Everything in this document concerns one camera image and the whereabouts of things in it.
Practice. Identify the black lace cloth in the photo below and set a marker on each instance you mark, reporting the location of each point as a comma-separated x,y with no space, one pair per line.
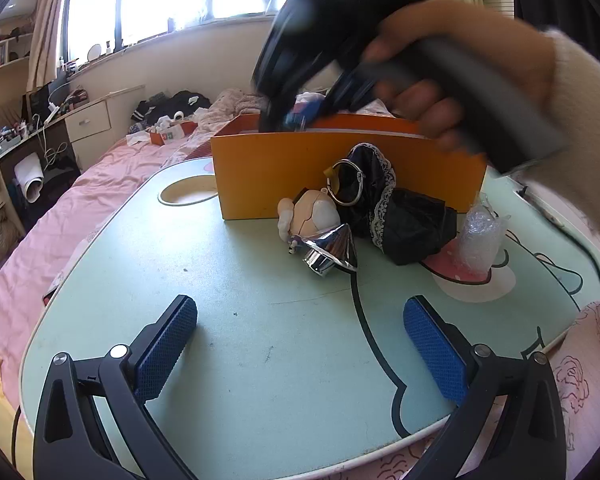
410,220

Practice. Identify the round mirror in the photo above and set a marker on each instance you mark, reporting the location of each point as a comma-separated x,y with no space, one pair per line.
95,52

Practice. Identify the person's right hand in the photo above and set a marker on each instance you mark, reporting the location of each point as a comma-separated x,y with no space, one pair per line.
500,45

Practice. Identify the white bookshelf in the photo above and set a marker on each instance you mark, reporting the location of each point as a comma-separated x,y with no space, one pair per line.
5,55

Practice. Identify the chrome cone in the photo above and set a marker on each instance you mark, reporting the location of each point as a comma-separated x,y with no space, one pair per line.
335,250

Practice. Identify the black clothes pile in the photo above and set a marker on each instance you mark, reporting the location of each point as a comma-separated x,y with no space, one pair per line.
175,102

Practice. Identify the pink bed sheet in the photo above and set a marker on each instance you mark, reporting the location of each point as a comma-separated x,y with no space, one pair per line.
80,200

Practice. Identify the black laptop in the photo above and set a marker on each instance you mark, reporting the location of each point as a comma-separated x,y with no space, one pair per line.
42,100

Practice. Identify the small cream doll figure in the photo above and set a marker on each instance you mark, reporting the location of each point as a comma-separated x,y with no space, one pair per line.
310,210

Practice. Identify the orange snack box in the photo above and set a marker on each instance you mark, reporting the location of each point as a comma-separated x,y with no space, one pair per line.
172,134

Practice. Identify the beige curtain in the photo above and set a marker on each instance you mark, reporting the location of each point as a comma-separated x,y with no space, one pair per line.
50,20

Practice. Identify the orange cardboard box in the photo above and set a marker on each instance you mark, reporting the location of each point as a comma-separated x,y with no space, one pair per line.
260,180

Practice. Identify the bubble wrap packet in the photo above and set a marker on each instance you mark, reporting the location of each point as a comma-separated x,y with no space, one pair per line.
480,245

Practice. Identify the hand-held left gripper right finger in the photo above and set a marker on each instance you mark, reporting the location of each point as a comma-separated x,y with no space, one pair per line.
435,350

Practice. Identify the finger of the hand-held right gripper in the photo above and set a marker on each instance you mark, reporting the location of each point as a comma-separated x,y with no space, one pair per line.
270,112
342,95

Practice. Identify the person's right forearm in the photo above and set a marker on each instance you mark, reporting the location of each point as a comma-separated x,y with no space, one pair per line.
590,125

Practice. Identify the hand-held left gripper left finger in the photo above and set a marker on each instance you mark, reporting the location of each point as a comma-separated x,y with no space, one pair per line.
165,345

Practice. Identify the rose print blanket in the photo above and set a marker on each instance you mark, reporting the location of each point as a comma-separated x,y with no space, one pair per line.
580,375

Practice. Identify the rolled white paper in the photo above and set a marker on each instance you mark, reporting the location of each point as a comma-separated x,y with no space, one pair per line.
30,175

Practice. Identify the green cartoon desktop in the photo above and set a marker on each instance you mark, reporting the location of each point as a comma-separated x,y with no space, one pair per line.
260,350

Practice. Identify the white desk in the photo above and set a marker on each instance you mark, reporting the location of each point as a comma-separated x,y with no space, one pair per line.
90,122

